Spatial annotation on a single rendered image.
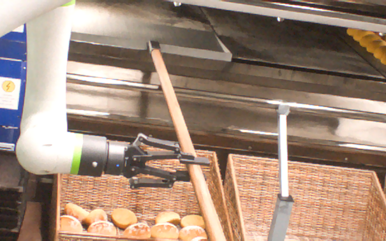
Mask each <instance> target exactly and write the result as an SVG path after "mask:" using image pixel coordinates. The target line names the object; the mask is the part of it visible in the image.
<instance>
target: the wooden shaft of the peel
mask: <svg viewBox="0 0 386 241"><path fill-rule="evenodd" d="M151 55H152V58H153V61H154V65H155V68H156V72H157V75H158V78H159V79H160V83H161V87H162V89H163V93H164V96H165V101H166V103H167V106H168V109H169V112H170V115H171V118H172V122H173V125H174V129H175V132H176V135H177V138H178V140H179V143H180V146H181V150H182V152H189V153H193V154H194V155H195V157H197V154H195V151H194V148H193V144H192V142H191V139H190V136H189V133H188V129H186V125H185V123H184V119H183V116H182V113H181V110H180V107H179V104H178V101H177V99H176V97H175V94H174V90H173V87H172V84H171V82H170V78H169V75H168V74H167V71H166V68H165V65H164V62H163V58H162V56H161V52H160V51H159V50H157V49H154V50H153V51H152V52H151ZM186 167H187V168H188V172H189V176H190V179H191V182H192V186H193V189H194V192H195V196H196V197H197V200H198V204H199V207H200V211H201V214H202V217H203V220H204V224H205V226H206V229H207V233H208V236H209V240H210V241H226V238H225V235H224V234H223V231H222V229H221V225H220V222H219V219H218V215H217V213H216V209H215V207H214V205H213V203H212V199H211V196H210V194H209V190H208V187H207V183H206V181H205V180H204V176H203V173H202V170H201V167H200V166H199V164H186Z"/></svg>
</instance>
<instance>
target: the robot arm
mask: <svg viewBox="0 0 386 241"><path fill-rule="evenodd" d="M75 1H76V0H0V37H2V36H4V35H6V34H8V33H10V31H12V30H14V29H16V28H18V27H20V26H22V25H24V24H26V31H27V76H26V93H25V99H24V108H23V114H22V121H21V125H20V130H21V134H20V137H19V139H18V141H17V146H16V155H17V159H18V161H19V164H21V165H22V167H23V168H24V169H26V170H27V171H29V172H30V173H33V174H36V175H47V174H56V173H62V174H71V175H83V176H89V177H101V176H102V173H103V171H104V175H115V176H123V177H126V178H127V179H128V180H129V184H130V189H136V188H139V187H160V188H172V187H173V184H174V182H175V181H184V182H190V180H191V179H190V176H189V172H188V171H185V170H176V171H175V172H170V171H166V170H162V169H159V168H154V167H152V166H148V165H147V164H146V161H151V160H166V159H178V160H179V162H180V163H186V164H199V166H210V162H209V159H207V158H201V157H195V155H194V154H193V153H189V152H181V151H180V148H179V144H178V143H174V142H168V141H164V140H158V139H154V138H148V136H145V135H144V134H142V133H139V134H138V138H137V139H136V140H135V142H132V143H119V142H108V143H107V139H106V138H105V137H100V136H94V135H84V134H78V133H69V132H66V131H67V124H66V63H67V56H68V44H69V38H70V30H71V27H72V22H73V14H74V9H75ZM144 144H146V145H150V147H155V148H159V149H165V150H171V151H150V150H143V149H141V148H140V147H139V146H138V145H144ZM139 173H143V175H152V176H154V177H159V178H163V179H138V178H136V177H135V176H137V175H139ZM134 177H135V178H134Z"/></svg>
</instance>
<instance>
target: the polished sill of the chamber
mask: <svg viewBox="0 0 386 241"><path fill-rule="evenodd" d="M68 51H72V52H82V53H87V54H97V55H102V56H107V57H117V58H123V59H133V60H138V61H148V62H153V63H154V61H153V58H152V57H149V52H148V50H143V49H137V48H128V47H118V46H112V45H107V44H102V43H92V42H86V41H77V40H71V39H70V38H69V44H68ZM161 56H162V58H163V62H164V64H169V65H174V66H184V67H190V68H199V69H209V70H214V71H225V73H235V74H240V75H250V76H256V77H265V78H275V79H282V80H291V81H296V82H302V83H307V84H317V85H327V86H332V87H342V88H348V89H358V90H363V91H373V92H379V93H384V94H386V78H377V77H367V76H362V75H352V74H351V73H342V72H337V71H327V70H321V69H311V68H302V67H296V66H287V65H282V64H272V63H271V62H262V61H252V60H247V59H237V58H231V61H225V60H219V59H210V58H203V57H194V56H188V55H179V54H174V53H168V52H161Z"/></svg>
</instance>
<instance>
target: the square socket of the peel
mask: <svg viewBox="0 0 386 241"><path fill-rule="evenodd" d="M154 49H157V50H159V51H160V52H161V47H160V43H158V42H157V41H149V44H148V52H149V57H152V55H151V52H152V51H153V50H154Z"/></svg>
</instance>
